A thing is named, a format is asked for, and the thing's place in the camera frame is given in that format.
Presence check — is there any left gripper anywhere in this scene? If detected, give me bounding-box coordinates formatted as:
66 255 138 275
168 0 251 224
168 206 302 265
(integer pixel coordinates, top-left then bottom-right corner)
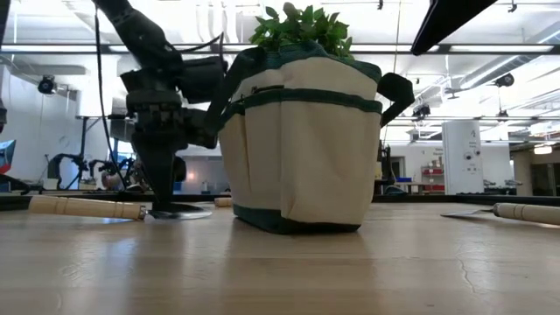
120 65 220 210

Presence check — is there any beige gardening bag green trim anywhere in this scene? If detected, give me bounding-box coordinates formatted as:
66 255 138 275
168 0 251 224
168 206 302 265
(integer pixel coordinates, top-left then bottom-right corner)
204 41 416 235

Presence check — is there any wooden stick tool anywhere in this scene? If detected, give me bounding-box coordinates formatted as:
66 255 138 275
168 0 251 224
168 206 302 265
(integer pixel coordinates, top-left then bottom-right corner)
440 202 560 228

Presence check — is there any black background robot workstation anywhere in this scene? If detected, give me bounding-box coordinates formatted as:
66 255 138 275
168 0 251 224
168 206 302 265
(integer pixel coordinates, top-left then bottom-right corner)
45 114 152 193

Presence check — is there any white column with devices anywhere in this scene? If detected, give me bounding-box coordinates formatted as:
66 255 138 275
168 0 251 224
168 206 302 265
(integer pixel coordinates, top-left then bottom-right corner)
441 120 485 196

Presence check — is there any green potted plant black pot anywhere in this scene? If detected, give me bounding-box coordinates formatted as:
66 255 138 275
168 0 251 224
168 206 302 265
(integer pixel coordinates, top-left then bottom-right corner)
248 1 354 60

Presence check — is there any red storage shelf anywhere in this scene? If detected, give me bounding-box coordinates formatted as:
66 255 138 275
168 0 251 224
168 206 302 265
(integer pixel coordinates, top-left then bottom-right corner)
421 164 446 193

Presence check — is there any blue computer monitor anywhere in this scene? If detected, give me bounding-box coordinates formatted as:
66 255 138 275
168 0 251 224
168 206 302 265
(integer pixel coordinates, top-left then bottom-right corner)
0 138 18 175

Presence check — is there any black hanging cable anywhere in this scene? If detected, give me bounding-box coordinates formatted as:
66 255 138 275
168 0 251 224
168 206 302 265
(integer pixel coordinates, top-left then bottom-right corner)
93 12 130 190

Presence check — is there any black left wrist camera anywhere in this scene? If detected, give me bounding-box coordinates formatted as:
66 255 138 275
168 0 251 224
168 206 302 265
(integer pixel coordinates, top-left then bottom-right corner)
178 55 229 105

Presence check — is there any black aluminium table frame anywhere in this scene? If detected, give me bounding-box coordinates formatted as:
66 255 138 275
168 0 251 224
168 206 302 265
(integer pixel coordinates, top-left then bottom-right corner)
0 191 560 212

